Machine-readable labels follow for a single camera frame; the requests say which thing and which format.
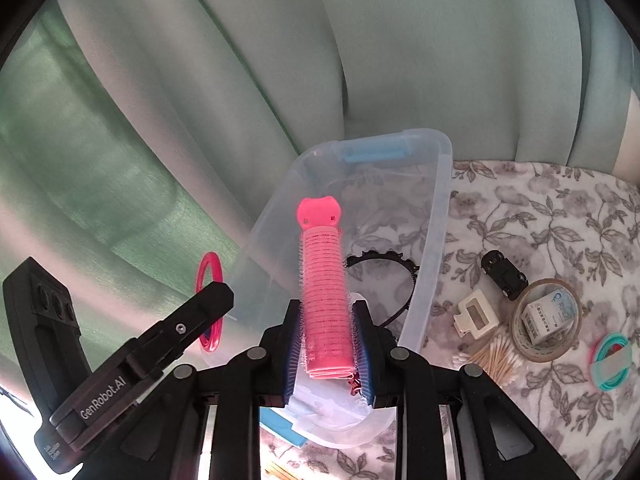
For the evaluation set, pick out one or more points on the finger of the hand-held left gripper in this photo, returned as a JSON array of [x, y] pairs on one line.
[[175, 330]]

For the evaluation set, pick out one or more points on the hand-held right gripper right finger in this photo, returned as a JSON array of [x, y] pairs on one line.
[[362, 360]]

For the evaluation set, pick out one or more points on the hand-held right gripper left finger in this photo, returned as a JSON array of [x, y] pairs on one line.
[[292, 360]]

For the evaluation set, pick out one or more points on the pink hair roller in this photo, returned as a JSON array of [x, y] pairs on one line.
[[322, 300]]

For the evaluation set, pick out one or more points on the bag of cotton swabs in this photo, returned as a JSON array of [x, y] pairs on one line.
[[495, 357]]

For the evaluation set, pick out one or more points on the clear plastic storage box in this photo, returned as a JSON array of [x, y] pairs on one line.
[[390, 200]]

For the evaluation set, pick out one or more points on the small white medicine box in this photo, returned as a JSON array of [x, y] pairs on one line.
[[547, 317]]

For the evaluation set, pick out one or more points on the black toothed headband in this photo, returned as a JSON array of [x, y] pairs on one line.
[[380, 256]]

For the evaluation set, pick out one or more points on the cream hair claw clip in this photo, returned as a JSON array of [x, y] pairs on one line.
[[475, 317]]

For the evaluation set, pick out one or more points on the black toy car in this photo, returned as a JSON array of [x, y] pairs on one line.
[[502, 272]]

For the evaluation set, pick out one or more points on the clear tape roll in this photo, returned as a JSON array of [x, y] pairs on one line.
[[530, 352]]

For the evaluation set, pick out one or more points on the pale green curtain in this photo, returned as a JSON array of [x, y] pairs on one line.
[[350, 35]]

